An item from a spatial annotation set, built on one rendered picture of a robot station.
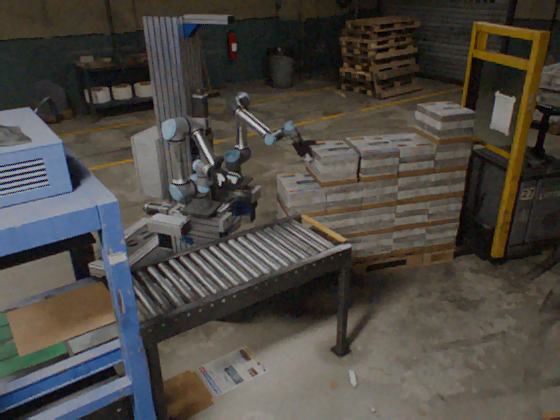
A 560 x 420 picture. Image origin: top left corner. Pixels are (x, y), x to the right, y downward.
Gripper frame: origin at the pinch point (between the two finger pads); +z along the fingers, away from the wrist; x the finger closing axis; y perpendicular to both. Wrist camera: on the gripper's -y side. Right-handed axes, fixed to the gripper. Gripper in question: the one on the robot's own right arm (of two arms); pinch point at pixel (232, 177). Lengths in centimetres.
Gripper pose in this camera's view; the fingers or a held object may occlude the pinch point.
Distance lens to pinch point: 284.6
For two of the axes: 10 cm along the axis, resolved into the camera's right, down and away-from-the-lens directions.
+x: -7.4, 1.8, -6.4
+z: 6.6, 3.2, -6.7
